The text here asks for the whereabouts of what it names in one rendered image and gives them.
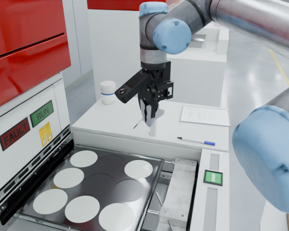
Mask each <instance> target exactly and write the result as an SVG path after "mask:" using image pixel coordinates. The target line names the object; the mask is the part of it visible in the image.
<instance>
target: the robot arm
mask: <svg viewBox="0 0 289 231"><path fill-rule="evenodd" d="M212 21H214V22H216V23H217V24H220V25H222V26H224V27H226V28H228V29H230V30H232V31H234V32H236V33H238V34H240V35H242V36H244V37H246V38H248V39H250V40H252V41H254V42H256V43H258V44H260V45H262V46H264V47H266V48H268V49H270V50H272V51H274V52H276V53H278V54H280V55H282V56H284V57H286V58H288V59H289V3H287V2H284V1H280V0H184V1H183V2H182V3H180V4H179V5H178V6H176V7H175V8H174V9H172V10H171V11H170V12H168V5H167V3H164V2H144V3H142V4H141V5H140V7H139V45H140V61H141V62H140V64H141V67H142V69H141V70H139V71H138V72H137V73H136V74H135V75H134V76H132V77H131V78H130V79H129V80H128V81H127V82H125V83H124V84H123V85H122V86H121V87H120V88H119V89H118V90H116V91H115V92H114V93H115V95H116V97H117V98H118V99H119V100H120V101H121V102H122V103H124V104H126V103H127V102H128V101H129V100H130V99H131V98H133V97H134V96H135V95H136V94H138V102H139V107H140V110H141V113H142V117H143V119H144V122H145V123H146V125H147V126H148V127H151V126H152V125H153V123H154V120H156V119H158V118H159V117H161V116H163V115H164V113H165V111H164V109H160V108H159V103H158V101H159V100H160V101H161V100H165V99H171V98H173V85H174V82H173V81H171V80H170V76H171V61H170V60H167V54H170V55H177V54H180V53H182V52H184V51H185V50H186V49H187V47H188V45H189V44H190V41H191V36H193V35H194V34H195V33H197V32H198V31H200V30H201V29H202V28H203V27H205V26H206V25H208V24H209V23H211V22H212ZM170 87H172V94H171V95H169V94H170V92H169V91H168V88H170ZM232 145H233V149H234V152H235V154H236V157H237V159H238V161H239V163H240V165H241V166H242V167H243V168H244V170H245V173H246V175H247V176H248V178H249V179H250V181H251V182H252V183H253V185H254V186H255V187H256V189H257V190H258V191H259V192H260V193H261V195H262V196H263V197H264V198H265V199H266V200H267V201H268V202H269V203H270V204H271V205H273V206H274V207H275V208H277V209H278V210H280V211H282V212H285V213H287V214H289V88H287V89H286V90H284V91H283V92H282V93H280V94H279V95H277V96H276V97H275V98H273V99H272V100H270V101H269V102H267V103H266V104H265V105H263V106H260V107H258V108H256V109H255V110H253V111H252V112H251V113H250V114H249V116H248V117H247V118H246V119H244V120H243V121H242V122H240V123H239V124H238V125H237V126H236V127H235V129H234V131H233V134H232Z"/></svg>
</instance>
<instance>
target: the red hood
mask: <svg viewBox="0 0 289 231"><path fill-rule="evenodd" d="M70 66H71V59H70V52H69V45H68V39H67V29H66V23H65V16H64V9H63V2H62V0H0V107H1V106H2V105H4V104H6V103H8V102H9V101H11V100H13V99H14V98H16V97H18V96H19V95H21V94H23V93H25V92H26V91H28V90H30V89H32V88H34V87H35V86H37V85H39V84H40V83H42V82H44V81H45V80H47V79H49V78H51V77H52V76H54V75H56V74H57V73H59V72H61V71H63V70H65V69H66V68H68V67H70Z"/></svg>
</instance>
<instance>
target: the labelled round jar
mask: <svg viewBox="0 0 289 231"><path fill-rule="evenodd" d="M115 87H116V86H115V82H113V81H103V82H101V83H100V88H101V99H102V103H104V104H106V105H110V104H113V103H115V102H116V95H115V93H114V92H115V91H116V88H115Z"/></svg>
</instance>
